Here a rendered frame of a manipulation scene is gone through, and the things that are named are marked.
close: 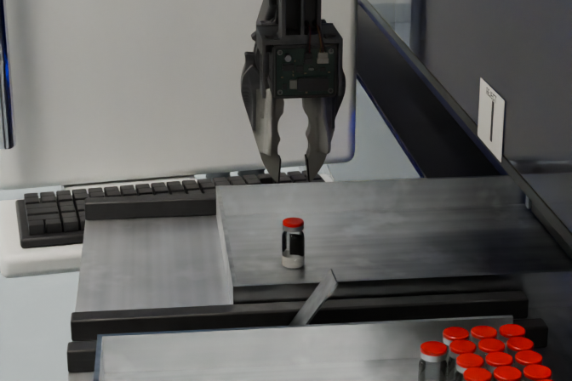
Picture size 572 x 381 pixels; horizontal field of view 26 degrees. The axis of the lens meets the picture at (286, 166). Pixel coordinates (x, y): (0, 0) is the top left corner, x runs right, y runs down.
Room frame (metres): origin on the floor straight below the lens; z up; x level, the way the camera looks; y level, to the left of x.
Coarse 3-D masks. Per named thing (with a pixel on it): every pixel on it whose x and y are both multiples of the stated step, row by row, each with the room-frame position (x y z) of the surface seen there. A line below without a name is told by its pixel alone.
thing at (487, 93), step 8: (480, 80) 1.18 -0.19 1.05; (480, 88) 1.18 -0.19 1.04; (488, 88) 1.16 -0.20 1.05; (480, 96) 1.18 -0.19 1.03; (488, 96) 1.15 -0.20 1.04; (496, 96) 1.13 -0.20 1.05; (480, 104) 1.18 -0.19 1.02; (488, 104) 1.15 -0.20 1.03; (496, 104) 1.12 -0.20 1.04; (504, 104) 1.10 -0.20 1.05; (480, 112) 1.18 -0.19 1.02; (488, 112) 1.15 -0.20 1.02; (496, 112) 1.12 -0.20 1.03; (504, 112) 1.10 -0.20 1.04; (480, 120) 1.18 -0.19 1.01; (488, 120) 1.15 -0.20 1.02; (496, 120) 1.12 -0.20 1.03; (480, 128) 1.18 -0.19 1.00; (488, 128) 1.15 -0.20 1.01; (496, 128) 1.12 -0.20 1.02; (480, 136) 1.17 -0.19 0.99; (488, 136) 1.15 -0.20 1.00; (496, 136) 1.12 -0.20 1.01; (488, 144) 1.15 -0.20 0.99; (496, 144) 1.12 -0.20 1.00; (496, 152) 1.12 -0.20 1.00
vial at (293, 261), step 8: (288, 232) 1.10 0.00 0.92; (296, 232) 1.10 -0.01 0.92; (288, 240) 1.10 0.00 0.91; (296, 240) 1.10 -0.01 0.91; (304, 240) 1.11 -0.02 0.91; (288, 248) 1.10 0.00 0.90; (296, 248) 1.10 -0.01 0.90; (304, 248) 1.11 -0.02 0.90; (288, 256) 1.10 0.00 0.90; (296, 256) 1.10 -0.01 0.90; (304, 256) 1.11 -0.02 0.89; (288, 264) 1.10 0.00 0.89; (296, 264) 1.10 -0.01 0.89
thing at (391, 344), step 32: (416, 320) 0.92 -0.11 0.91; (448, 320) 0.92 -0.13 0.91; (480, 320) 0.92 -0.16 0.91; (512, 320) 0.93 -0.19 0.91; (96, 352) 0.86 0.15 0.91; (128, 352) 0.89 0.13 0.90; (160, 352) 0.90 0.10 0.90; (192, 352) 0.90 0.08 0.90; (224, 352) 0.90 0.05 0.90; (256, 352) 0.90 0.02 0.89; (288, 352) 0.91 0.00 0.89; (320, 352) 0.91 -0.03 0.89; (352, 352) 0.91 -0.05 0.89; (384, 352) 0.91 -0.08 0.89; (416, 352) 0.92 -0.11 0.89
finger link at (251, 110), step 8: (248, 56) 1.11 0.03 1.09; (248, 64) 1.11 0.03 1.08; (248, 72) 1.10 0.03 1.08; (256, 72) 1.10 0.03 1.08; (248, 80) 1.10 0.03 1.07; (256, 80) 1.10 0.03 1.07; (248, 88) 1.10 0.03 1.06; (256, 88) 1.10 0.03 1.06; (248, 96) 1.10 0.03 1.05; (248, 104) 1.11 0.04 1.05; (248, 112) 1.11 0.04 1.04
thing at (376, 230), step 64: (256, 192) 1.25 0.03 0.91; (320, 192) 1.25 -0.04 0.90; (384, 192) 1.26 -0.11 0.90; (448, 192) 1.27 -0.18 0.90; (512, 192) 1.28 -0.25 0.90; (256, 256) 1.13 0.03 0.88; (320, 256) 1.13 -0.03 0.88; (384, 256) 1.13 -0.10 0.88; (448, 256) 1.13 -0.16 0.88; (512, 256) 1.13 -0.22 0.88
